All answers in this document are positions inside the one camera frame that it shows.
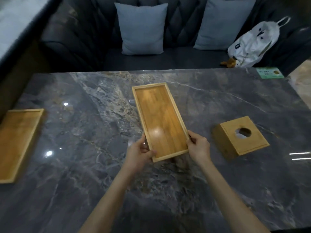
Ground person's left hand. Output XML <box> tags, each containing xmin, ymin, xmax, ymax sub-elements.
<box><xmin>123</xmin><ymin>133</ymin><xmax>157</xmax><ymax>176</ymax></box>

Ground person's right hand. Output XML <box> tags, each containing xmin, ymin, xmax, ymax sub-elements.
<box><xmin>186</xmin><ymin>130</ymin><xmax>212</xmax><ymax>167</ymax></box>

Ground rectangular wooden tray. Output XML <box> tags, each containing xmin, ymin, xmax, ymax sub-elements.
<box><xmin>132</xmin><ymin>82</ymin><xmax>190</xmax><ymax>163</ymax></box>
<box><xmin>0</xmin><ymin>109</ymin><xmax>45</xmax><ymax>184</ymax></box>

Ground person's left forearm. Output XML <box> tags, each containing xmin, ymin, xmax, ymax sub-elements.
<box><xmin>78</xmin><ymin>167</ymin><xmax>136</xmax><ymax>233</ymax></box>

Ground person's right forearm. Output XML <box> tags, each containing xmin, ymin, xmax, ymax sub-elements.
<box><xmin>197</xmin><ymin>160</ymin><xmax>270</xmax><ymax>233</ymax></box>

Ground wooden tissue box with hole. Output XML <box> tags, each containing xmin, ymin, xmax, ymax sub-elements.
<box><xmin>212</xmin><ymin>116</ymin><xmax>270</xmax><ymax>161</ymax></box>

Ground brown plush toy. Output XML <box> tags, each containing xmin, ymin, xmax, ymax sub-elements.
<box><xmin>220</xmin><ymin>57</ymin><xmax>237</xmax><ymax>68</ymax></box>

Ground green table sticker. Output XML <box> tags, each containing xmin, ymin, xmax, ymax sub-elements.
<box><xmin>256</xmin><ymin>67</ymin><xmax>285</xmax><ymax>79</ymax></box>

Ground dark tufted sofa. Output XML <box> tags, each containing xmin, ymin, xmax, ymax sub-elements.
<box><xmin>40</xmin><ymin>0</ymin><xmax>311</xmax><ymax>77</ymax></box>

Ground white tote bag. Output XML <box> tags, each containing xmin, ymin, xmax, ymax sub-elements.
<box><xmin>227</xmin><ymin>16</ymin><xmax>291</xmax><ymax>68</ymax></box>

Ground light blue cushion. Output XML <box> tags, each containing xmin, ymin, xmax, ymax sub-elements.
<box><xmin>114</xmin><ymin>2</ymin><xmax>168</xmax><ymax>56</ymax></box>
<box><xmin>193</xmin><ymin>0</ymin><xmax>257</xmax><ymax>51</ymax></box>

